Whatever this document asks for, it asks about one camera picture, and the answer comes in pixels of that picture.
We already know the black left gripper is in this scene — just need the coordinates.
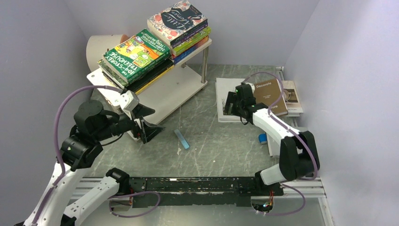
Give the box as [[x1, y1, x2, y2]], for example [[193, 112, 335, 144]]
[[95, 102, 166, 142]]

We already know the white palm leaf book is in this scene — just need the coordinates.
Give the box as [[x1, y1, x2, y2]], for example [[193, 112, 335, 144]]
[[215, 78, 244, 122]]

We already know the yellow Little Prince book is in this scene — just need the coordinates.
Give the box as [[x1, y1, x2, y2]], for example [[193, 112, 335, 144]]
[[134, 65, 175, 95]]

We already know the black Moon and Sixpence book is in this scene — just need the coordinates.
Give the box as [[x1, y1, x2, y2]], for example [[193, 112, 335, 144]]
[[125, 59, 174, 94]]

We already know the dark green garden book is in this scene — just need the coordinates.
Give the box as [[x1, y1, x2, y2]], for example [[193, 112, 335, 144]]
[[97, 59, 130, 89]]

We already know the green 104-storey treehouse book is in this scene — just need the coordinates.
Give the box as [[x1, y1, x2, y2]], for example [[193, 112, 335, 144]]
[[101, 29, 171, 84]]

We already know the floral Little Women book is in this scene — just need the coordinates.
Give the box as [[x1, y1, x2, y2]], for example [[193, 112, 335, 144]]
[[147, 0, 208, 47]]

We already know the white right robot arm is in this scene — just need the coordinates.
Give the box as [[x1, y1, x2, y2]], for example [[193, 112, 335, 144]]
[[224, 83, 320, 195]]

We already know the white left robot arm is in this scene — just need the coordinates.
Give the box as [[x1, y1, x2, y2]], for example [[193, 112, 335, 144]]
[[22, 100, 164, 226]]

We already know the blue orange book in stack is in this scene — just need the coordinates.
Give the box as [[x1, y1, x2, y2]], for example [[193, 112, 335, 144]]
[[173, 36, 209, 64]]

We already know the green treehouse book in stack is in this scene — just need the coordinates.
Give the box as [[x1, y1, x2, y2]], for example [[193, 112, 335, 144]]
[[171, 27, 212, 58]]

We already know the brown cover book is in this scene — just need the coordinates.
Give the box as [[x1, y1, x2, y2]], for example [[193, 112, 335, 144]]
[[253, 79, 288, 116]]

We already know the blue round tape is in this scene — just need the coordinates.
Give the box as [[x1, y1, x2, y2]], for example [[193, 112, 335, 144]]
[[258, 133, 268, 145]]

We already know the light blue glue stick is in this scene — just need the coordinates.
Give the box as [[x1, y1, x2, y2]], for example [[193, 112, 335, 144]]
[[174, 129, 190, 150]]

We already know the white two-tier shelf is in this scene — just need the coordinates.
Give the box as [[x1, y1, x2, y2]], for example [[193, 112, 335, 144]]
[[87, 37, 213, 140]]

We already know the white magazine with photo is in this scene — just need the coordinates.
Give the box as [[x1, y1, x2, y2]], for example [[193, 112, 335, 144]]
[[282, 81, 303, 117]]

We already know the grey laptop box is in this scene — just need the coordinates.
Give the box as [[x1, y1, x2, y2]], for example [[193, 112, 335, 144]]
[[266, 125, 309, 158]]

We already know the purple treehouse book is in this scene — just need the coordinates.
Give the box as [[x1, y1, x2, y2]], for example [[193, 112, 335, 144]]
[[171, 22, 208, 49]]

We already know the white tape roll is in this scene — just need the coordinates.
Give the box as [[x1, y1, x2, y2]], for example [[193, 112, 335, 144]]
[[86, 34, 129, 72]]

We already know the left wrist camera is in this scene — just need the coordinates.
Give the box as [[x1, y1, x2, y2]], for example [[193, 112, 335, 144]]
[[114, 90, 140, 118]]

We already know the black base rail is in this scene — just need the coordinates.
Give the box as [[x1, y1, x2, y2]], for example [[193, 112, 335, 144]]
[[115, 177, 284, 208]]

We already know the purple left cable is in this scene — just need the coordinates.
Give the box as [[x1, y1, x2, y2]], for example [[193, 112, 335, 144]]
[[31, 85, 161, 226]]

